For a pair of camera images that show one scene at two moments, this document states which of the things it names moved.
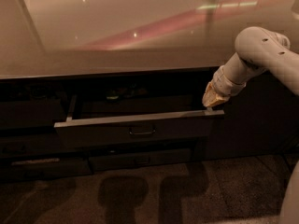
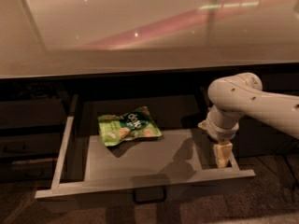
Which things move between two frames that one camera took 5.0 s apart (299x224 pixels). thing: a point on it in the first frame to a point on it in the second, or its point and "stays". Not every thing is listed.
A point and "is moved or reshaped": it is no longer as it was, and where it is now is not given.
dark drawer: [42, 145] stays
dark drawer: [167, 127] is moved or reshaped
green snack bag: [112, 95] to [134, 124]
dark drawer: [31, 114] stays
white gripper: [222, 84] to [221, 132]
